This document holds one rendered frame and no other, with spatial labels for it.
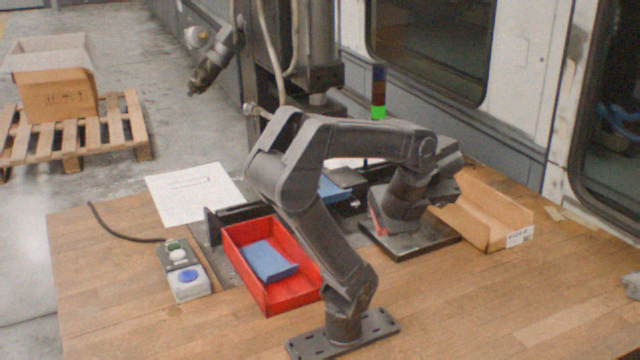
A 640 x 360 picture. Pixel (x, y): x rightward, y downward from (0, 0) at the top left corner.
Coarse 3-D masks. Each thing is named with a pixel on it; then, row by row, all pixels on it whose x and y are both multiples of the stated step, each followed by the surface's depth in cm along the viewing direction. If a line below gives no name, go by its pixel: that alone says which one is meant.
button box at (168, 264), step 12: (96, 216) 137; (108, 228) 132; (132, 240) 128; (144, 240) 127; (156, 240) 127; (168, 240) 124; (180, 240) 123; (156, 252) 121; (168, 252) 119; (192, 252) 119; (168, 264) 115; (180, 264) 115; (192, 264) 115
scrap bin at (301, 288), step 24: (264, 216) 125; (240, 240) 124; (264, 240) 127; (288, 240) 119; (240, 264) 113; (312, 264) 109; (264, 288) 111; (288, 288) 111; (312, 288) 111; (264, 312) 104
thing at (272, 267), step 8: (248, 248) 123; (256, 248) 123; (264, 248) 123; (248, 256) 120; (264, 256) 120; (272, 256) 120; (280, 256) 120; (256, 264) 118; (264, 264) 118; (272, 264) 118; (280, 264) 118; (288, 264) 117; (296, 264) 113; (264, 272) 115; (272, 272) 115; (280, 272) 112; (288, 272) 114; (264, 280) 113; (272, 280) 113
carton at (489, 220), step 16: (464, 176) 139; (464, 192) 141; (480, 192) 135; (496, 192) 130; (432, 208) 134; (448, 208) 128; (464, 208) 124; (480, 208) 136; (496, 208) 131; (512, 208) 126; (448, 224) 130; (464, 224) 124; (480, 224) 119; (496, 224) 130; (512, 224) 127; (528, 224) 123; (480, 240) 121; (496, 240) 119; (512, 240) 122; (528, 240) 124
